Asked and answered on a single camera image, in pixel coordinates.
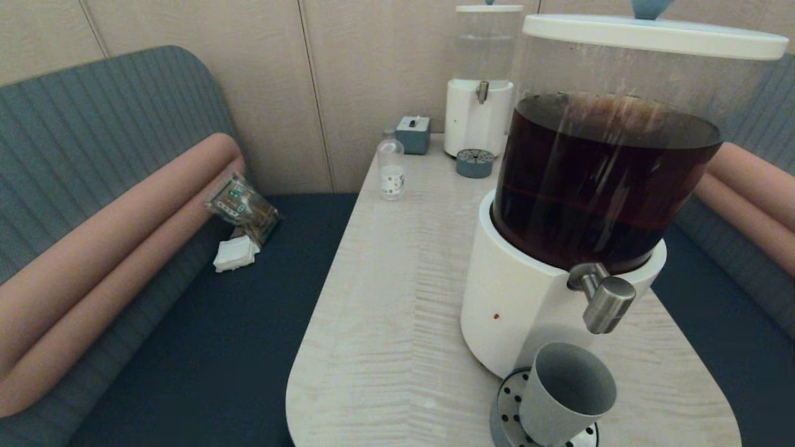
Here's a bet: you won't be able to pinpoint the grey plastic cup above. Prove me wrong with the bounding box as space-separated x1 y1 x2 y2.
519 342 617 447

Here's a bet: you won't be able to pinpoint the pink bolster cushion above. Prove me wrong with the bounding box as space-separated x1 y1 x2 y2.
708 143 795 233
696 176 795 278
0 133 241 381
0 156 246 418

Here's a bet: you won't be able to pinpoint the white folded napkins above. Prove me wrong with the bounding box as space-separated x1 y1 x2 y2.
212 236 260 273

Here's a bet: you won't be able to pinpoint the large tea dispenser white base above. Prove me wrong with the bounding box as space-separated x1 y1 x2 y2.
461 28 789 381

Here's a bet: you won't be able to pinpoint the large silver dispenser tap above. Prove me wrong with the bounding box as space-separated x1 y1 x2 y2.
567 263 637 335

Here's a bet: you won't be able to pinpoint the large blue perforated drip tray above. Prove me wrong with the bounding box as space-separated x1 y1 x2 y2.
490 368 601 447

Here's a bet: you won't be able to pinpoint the clear plastic bottle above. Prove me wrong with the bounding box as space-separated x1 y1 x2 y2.
376 129 406 201

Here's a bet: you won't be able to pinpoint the clear snack packet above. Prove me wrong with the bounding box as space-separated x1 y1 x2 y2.
204 173 280 246

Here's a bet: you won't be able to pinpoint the small water dispenser white base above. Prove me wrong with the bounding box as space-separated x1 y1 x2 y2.
444 9 524 158

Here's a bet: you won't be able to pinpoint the large white dispenser lid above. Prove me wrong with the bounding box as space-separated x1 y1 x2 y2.
522 0 789 61

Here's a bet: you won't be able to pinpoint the blue-grey small box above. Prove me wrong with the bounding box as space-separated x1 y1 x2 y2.
396 115 431 155

